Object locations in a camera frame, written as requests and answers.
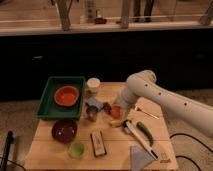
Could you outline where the dark grape bunch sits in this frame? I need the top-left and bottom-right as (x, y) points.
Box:
(103, 102), (112, 114)

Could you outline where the white handled knife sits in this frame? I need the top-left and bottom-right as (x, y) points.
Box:
(122, 120), (158, 160)

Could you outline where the small wooden block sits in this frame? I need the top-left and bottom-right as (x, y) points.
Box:
(160, 153), (171, 163)

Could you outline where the orange bowl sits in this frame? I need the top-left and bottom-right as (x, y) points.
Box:
(54, 86), (79, 107)

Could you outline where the grey folded napkin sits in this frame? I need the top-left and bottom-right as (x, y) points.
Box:
(130, 145), (156, 171)

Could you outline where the metal cup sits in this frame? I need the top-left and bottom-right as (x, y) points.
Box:
(86, 106), (98, 122)

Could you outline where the dark red bowl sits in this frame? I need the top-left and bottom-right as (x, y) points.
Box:
(51, 119), (77, 144)

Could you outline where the small green cup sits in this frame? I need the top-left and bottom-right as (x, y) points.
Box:
(68, 140), (85, 159)

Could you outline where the green chili pepper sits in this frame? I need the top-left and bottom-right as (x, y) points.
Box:
(136, 121), (154, 146)

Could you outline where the green plastic tray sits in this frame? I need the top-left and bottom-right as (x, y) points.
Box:
(36, 76), (85, 120)

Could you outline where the black cable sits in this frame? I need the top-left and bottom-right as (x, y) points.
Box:
(169, 132), (213, 171)

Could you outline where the black stand pole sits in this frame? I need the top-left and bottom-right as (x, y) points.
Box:
(0, 131), (14, 171)

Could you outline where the red orange apple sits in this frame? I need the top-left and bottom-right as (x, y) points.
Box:
(110, 106), (121, 119)

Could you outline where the blue cloth piece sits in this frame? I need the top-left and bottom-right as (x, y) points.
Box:
(86, 97), (103, 110)

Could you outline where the yellow banana piece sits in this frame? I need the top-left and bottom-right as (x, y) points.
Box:
(110, 120), (124, 127)

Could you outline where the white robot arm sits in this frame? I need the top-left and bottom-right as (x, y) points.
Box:
(115, 70), (213, 138)

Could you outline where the white paper cup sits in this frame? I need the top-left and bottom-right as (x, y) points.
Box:
(87, 78), (101, 93)

